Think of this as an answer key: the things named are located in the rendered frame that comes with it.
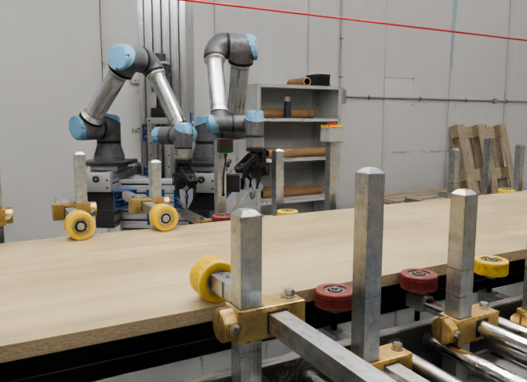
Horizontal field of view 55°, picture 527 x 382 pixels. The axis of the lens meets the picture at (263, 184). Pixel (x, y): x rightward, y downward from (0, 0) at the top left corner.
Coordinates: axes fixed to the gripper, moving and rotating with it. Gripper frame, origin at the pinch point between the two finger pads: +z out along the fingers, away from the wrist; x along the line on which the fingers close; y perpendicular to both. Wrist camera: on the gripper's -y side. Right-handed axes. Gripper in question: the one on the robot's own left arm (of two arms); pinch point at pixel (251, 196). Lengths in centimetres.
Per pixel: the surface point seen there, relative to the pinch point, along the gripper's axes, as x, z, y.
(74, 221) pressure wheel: -8, -3, -82
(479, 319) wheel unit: -110, 7, -53
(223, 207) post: -5.2, 1.2, -21.0
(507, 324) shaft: -112, 12, -39
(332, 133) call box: -23.3, -25.9, 23.8
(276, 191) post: -13.1, -3.5, 0.7
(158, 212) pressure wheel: -16, -3, -59
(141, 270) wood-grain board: -46, 3, -86
